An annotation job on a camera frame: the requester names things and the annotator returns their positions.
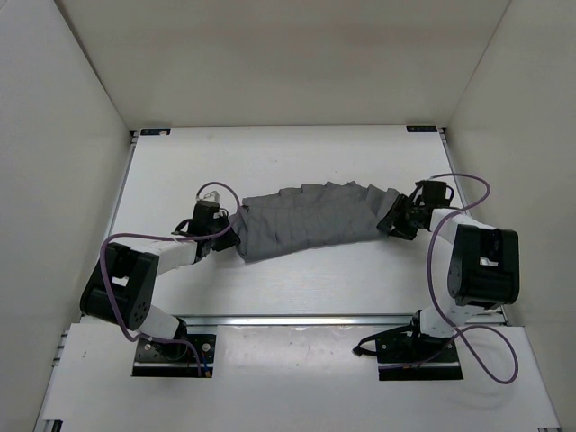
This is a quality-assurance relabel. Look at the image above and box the grey pleated skirt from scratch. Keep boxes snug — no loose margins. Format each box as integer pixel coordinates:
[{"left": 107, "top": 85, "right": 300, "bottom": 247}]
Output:
[{"left": 233, "top": 182, "right": 400, "bottom": 263}]

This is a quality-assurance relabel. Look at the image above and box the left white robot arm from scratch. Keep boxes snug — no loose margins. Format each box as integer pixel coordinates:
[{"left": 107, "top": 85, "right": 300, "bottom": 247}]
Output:
[{"left": 80, "top": 199, "right": 239, "bottom": 358}]

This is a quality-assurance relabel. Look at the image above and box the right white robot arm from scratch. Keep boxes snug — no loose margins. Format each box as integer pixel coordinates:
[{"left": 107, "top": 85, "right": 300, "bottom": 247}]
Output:
[{"left": 377, "top": 180, "right": 520, "bottom": 361}]

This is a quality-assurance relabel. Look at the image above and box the right blue corner label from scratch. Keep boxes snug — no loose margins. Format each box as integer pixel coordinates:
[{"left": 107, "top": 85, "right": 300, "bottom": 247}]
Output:
[{"left": 406, "top": 125, "right": 437, "bottom": 133}]

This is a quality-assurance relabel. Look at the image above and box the blue corner label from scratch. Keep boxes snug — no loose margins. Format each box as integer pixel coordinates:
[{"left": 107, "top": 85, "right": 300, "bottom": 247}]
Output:
[
  {"left": 139, "top": 128, "right": 171, "bottom": 136},
  {"left": 406, "top": 125, "right": 437, "bottom": 133}
]

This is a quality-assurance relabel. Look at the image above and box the left blue corner label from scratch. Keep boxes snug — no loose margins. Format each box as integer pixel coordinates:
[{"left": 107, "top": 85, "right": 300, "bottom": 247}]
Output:
[{"left": 139, "top": 128, "right": 171, "bottom": 136}]

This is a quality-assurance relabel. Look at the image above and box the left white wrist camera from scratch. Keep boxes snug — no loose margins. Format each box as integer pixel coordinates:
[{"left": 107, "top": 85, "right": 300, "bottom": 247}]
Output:
[{"left": 196, "top": 191, "right": 221, "bottom": 206}]

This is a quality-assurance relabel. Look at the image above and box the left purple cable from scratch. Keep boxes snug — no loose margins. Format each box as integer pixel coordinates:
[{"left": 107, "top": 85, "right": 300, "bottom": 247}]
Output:
[{"left": 99, "top": 181, "right": 239, "bottom": 377}]

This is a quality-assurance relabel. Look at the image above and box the purple cable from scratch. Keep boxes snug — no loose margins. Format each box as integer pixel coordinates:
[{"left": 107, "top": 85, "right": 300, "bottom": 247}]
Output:
[
  {"left": 425, "top": 173, "right": 519, "bottom": 384},
  {"left": 99, "top": 181, "right": 239, "bottom": 377}
]

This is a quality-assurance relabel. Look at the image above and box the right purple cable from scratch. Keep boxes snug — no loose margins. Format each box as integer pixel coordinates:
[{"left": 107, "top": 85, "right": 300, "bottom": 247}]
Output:
[{"left": 425, "top": 173, "right": 519, "bottom": 384}]

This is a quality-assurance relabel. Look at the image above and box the front aluminium table rail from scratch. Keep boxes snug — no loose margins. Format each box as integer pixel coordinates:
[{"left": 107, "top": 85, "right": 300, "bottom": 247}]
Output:
[{"left": 179, "top": 314, "right": 412, "bottom": 327}]

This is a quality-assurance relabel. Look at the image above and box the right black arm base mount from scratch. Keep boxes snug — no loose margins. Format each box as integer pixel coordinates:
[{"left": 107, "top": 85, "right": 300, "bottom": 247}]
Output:
[{"left": 352, "top": 323, "right": 464, "bottom": 382}]

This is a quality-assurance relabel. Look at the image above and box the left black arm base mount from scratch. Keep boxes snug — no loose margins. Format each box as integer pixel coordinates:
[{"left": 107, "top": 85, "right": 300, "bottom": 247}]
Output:
[{"left": 131, "top": 333, "right": 217, "bottom": 379}]

